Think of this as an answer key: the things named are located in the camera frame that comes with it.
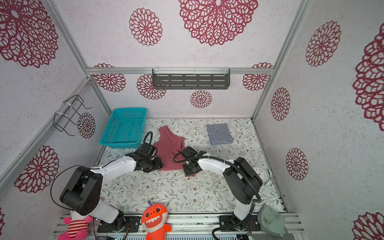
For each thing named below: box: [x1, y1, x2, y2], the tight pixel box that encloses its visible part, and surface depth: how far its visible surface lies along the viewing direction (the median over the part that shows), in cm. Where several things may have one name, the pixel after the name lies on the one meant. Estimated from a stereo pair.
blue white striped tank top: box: [206, 123, 234, 145], surface depth 111 cm
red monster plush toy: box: [141, 200, 172, 240], surface depth 70 cm
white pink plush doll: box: [58, 210, 94, 240], surface depth 70 cm
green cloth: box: [257, 203, 289, 239], surface depth 75 cm
